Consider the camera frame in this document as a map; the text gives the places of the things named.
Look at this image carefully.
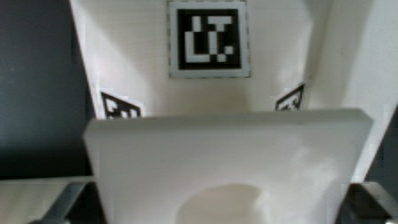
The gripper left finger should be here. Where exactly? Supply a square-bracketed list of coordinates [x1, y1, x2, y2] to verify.
[29, 182, 88, 224]

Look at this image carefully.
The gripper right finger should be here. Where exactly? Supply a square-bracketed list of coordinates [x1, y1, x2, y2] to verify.
[349, 182, 398, 224]

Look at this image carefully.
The white lamp base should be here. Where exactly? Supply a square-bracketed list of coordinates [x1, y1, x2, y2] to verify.
[70, 0, 398, 224]

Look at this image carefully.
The white U-shaped fence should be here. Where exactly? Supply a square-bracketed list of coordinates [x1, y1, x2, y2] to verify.
[0, 177, 93, 224]

